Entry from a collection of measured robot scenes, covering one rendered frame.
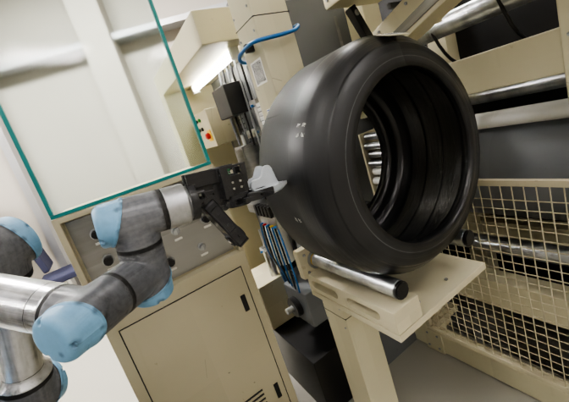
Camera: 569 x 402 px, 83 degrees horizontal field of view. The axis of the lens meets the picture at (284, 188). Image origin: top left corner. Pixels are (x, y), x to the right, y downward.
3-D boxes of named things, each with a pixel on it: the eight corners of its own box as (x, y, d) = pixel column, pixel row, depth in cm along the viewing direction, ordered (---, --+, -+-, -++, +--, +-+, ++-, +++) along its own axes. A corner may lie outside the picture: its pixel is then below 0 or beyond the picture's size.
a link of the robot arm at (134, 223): (102, 246, 57) (88, 201, 55) (165, 227, 62) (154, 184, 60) (104, 261, 50) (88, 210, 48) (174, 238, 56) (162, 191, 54)
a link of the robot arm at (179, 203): (174, 231, 55) (165, 225, 62) (200, 223, 57) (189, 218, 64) (162, 189, 54) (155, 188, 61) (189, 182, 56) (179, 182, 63)
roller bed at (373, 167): (375, 202, 137) (357, 134, 131) (398, 189, 144) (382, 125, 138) (414, 206, 120) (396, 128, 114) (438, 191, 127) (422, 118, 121)
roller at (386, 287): (320, 250, 105) (320, 263, 105) (308, 252, 103) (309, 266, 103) (409, 279, 75) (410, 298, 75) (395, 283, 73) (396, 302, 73)
